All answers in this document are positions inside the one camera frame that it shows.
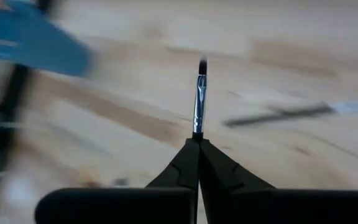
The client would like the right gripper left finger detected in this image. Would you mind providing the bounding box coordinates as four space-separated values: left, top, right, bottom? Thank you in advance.
144 139 200 224

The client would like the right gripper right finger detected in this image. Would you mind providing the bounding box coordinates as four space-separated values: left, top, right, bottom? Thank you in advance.
200 139 275 224

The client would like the thin paintbrush light tip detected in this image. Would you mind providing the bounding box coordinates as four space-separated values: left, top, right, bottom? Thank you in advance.
192 55 209 141

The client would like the thin black paintbrush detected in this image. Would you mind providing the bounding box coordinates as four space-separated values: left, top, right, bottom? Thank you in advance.
223 100 358 128

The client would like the blue plastic cup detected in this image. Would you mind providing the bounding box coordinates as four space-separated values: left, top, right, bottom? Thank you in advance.
0 0 94 78

